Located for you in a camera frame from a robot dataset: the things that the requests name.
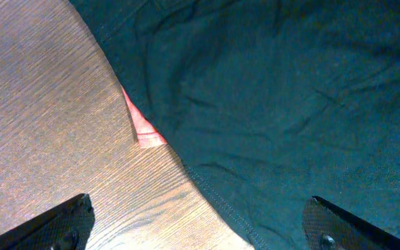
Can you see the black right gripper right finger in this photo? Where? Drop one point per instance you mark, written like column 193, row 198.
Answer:
column 327, row 226

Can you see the dark navy stacked garment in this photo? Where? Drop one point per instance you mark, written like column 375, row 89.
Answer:
column 267, row 102

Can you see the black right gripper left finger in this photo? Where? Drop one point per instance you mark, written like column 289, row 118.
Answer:
column 65, row 227

